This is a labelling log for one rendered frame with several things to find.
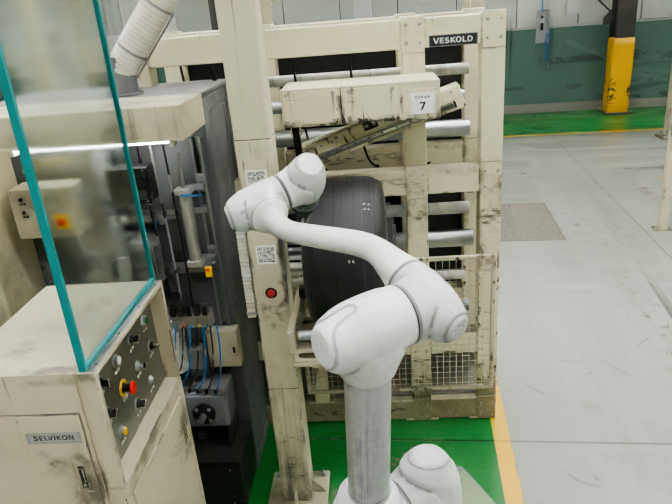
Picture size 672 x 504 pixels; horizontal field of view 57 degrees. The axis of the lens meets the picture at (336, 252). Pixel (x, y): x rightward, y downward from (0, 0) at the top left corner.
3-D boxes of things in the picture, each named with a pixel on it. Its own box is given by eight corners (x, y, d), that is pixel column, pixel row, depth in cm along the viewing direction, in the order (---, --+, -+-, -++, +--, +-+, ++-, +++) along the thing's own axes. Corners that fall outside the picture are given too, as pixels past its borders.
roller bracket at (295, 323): (289, 355, 233) (286, 332, 230) (299, 306, 270) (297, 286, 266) (297, 354, 233) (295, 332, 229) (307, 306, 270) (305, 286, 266)
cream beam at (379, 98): (283, 129, 238) (279, 90, 232) (290, 118, 261) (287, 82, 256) (441, 119, 234) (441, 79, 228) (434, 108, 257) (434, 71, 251)
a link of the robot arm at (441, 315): (431, 249, 134) (380, 267, 128) (487, 298, 122) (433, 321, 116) (424, 294, 142) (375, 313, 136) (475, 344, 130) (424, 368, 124)
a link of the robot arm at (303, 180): (311, 167, 176) (271, 187, 172) (315, 139, 162) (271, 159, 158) (330, 197, 173) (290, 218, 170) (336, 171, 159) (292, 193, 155)
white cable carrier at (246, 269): (247, 317, 242) (230, 202, 224) (250, 311, 247) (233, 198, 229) (258, 317, 242) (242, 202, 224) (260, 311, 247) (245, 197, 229)
